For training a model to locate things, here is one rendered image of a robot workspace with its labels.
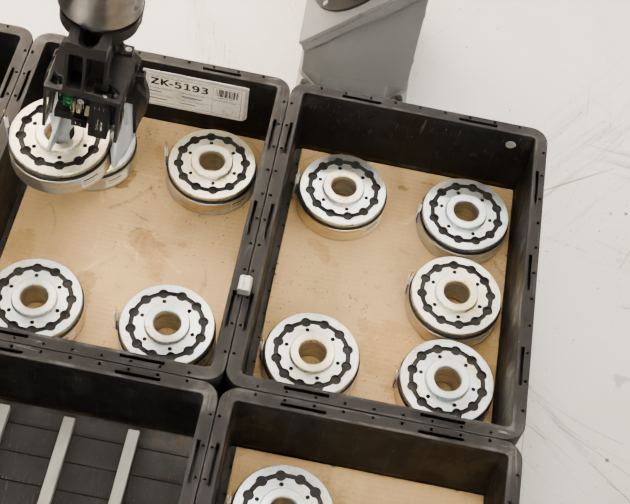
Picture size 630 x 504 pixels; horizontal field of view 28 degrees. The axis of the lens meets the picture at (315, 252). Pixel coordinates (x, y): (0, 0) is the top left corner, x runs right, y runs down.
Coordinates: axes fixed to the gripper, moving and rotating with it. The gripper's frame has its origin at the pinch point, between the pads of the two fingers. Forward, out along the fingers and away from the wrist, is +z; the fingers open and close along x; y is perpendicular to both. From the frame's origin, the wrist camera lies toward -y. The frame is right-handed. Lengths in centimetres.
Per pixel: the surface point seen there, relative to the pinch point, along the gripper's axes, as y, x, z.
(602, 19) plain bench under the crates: -65, 62, 19
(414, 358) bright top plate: 8.3, 37.9, 12.0
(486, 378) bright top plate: 9.1, 45.7, 11.5
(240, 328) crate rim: 13.1, 18.9, 7.2
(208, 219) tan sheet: -6.9, 12.9, 15.7
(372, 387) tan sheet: 10.6, 34.4, 15.8
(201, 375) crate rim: 19.1, 16.2, 8.0
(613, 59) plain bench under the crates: -58, 64, 19
